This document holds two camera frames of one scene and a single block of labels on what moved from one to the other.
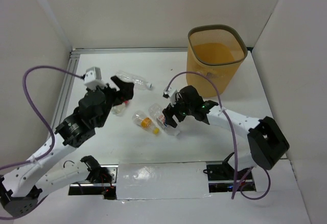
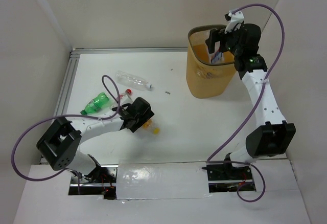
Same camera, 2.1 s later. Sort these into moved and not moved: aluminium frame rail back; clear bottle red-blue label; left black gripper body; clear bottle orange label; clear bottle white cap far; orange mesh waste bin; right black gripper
Moved: right black gripper; left black gripper body; clear bottle red-blue label
Not moved: aluminium frame rail back; clear bottle orange label; orange mesh waste bin; clear bottle white cap far
